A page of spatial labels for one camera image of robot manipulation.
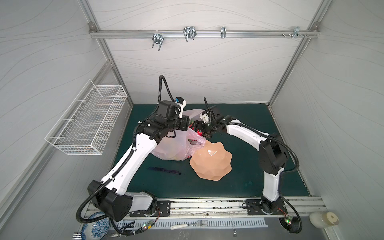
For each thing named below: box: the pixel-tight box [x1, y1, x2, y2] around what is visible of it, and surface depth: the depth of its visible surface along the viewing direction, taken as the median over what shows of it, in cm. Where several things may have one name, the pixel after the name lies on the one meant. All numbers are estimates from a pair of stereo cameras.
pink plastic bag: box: [151, 109, 206, 161], surface depth 84 cm
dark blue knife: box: [147, 167, 182, 175], surface depth 88 cm
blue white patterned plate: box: [81, 211, 110, 240], surface depth 67 cm
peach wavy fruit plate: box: [189, 140, 233, 181], surface depth 90 cm
